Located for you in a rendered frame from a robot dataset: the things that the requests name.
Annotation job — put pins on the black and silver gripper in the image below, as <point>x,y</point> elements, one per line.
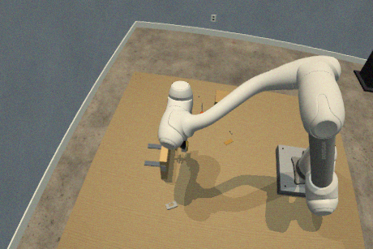
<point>184,146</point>

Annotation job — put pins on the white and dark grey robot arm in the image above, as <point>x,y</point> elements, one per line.
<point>321,109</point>

